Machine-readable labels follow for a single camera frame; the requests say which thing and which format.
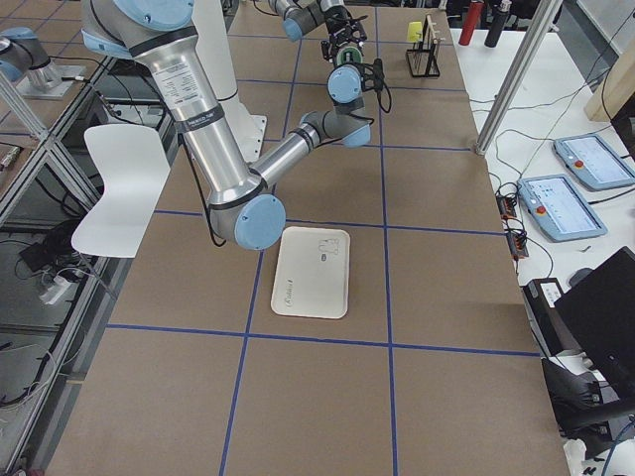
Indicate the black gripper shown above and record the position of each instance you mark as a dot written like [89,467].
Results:
[361,63]
[345,36]

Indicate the pale green plastic cup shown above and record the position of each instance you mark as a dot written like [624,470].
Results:
[348,54]

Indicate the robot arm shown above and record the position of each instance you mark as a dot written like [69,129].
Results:
[299,20]
[184,46]

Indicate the cream rabbit print tray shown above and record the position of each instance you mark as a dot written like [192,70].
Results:
[312,273]

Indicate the red bottle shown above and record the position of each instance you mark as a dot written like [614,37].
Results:
[470,22]

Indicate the black bottle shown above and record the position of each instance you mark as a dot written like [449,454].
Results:
[500,14]

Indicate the near blue teach pendant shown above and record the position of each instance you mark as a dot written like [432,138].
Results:
[559,209]

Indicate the blue teach pendant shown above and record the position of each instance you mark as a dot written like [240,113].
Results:
[559,209]
[593,162]

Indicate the far blue teach pendant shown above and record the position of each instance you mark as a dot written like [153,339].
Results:
[593,162]

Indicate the white plastic chair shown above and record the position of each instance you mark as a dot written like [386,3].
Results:
[134,169]

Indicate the black laptop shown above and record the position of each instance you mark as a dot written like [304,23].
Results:
[599,313]

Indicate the black wire cup rack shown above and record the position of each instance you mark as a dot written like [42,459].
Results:
[422,57]

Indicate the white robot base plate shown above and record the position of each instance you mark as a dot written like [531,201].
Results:
[256,139]

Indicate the aluminium frame post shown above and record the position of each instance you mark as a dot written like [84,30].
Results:
[540,25]

